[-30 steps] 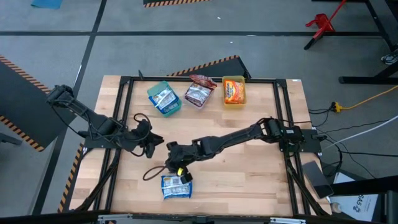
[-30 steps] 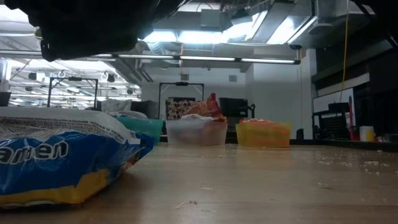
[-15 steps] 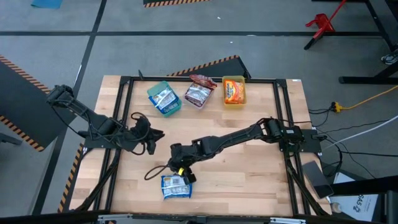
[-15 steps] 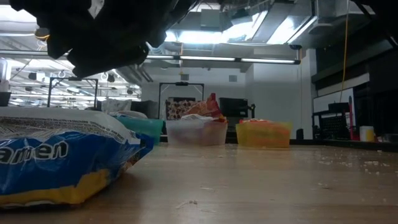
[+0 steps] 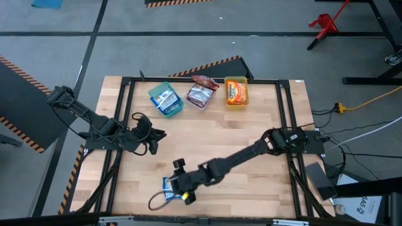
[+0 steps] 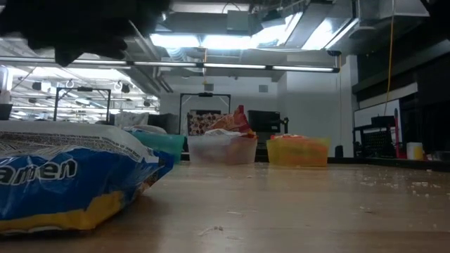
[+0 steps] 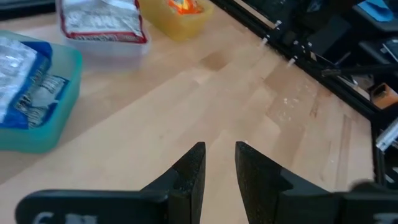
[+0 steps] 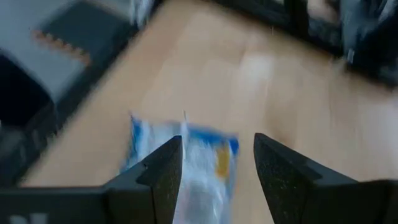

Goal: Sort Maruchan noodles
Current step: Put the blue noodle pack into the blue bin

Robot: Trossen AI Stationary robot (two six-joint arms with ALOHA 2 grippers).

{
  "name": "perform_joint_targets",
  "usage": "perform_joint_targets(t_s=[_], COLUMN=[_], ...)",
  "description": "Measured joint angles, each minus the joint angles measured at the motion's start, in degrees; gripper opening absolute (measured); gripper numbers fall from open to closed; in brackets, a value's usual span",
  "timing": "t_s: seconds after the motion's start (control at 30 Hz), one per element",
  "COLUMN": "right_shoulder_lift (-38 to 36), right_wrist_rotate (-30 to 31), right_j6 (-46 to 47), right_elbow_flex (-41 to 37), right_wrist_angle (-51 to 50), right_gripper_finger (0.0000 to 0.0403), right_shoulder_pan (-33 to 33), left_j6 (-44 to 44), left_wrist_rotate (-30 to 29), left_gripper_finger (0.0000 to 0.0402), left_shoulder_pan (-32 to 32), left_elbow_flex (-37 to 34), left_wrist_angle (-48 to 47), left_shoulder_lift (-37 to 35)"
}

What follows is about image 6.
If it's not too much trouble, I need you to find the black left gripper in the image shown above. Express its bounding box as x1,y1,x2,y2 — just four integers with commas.
38,0,170,67

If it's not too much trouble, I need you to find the black monitor on arm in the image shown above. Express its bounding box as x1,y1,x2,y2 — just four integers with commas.
247,109,290,141

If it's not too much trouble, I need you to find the long led light bar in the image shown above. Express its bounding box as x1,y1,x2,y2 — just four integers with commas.
0,56,340,74

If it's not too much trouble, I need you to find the white cloth cover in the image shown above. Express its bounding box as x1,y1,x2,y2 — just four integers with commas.
112,111,150,130

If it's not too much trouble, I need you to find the black box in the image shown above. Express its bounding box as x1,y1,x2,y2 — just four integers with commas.
146,112,181,135

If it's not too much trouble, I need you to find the bright ceiling light panel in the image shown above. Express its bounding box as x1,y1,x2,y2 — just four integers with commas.
147,12,304,51

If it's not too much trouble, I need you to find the red white patterned cloth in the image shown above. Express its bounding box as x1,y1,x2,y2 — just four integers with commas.
187,111,228,136

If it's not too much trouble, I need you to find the teal plastic bin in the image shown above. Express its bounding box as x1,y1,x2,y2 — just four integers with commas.
127,129,186,164

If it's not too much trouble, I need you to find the black screen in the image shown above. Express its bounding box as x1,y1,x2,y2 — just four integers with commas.
0,103,13,122

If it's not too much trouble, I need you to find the clear plastic bin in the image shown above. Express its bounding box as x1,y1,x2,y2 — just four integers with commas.
187,134,259,166

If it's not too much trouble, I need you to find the angled ceiling light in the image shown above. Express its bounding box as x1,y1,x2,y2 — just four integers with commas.
301,16,360,51

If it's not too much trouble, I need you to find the yellow plastic bin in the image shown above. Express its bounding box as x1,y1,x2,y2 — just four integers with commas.
266,136,332,168

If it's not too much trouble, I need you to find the white board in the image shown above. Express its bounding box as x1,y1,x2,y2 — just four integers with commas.
354,99,401,128

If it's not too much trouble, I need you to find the black rack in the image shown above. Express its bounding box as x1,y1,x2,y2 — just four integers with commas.
352,115,402,159

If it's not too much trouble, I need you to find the red floor stand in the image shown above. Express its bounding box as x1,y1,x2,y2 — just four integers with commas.
392,108,405,160

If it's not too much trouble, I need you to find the yellow white roll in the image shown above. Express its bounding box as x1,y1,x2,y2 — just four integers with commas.
406,141,425,161

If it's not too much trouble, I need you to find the black frame stand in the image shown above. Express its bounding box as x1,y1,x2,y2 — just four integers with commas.
178,91,232,136
52,86,112,126

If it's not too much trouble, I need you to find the yellow hanging cable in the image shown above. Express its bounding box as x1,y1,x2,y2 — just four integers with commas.
384,0,396,117

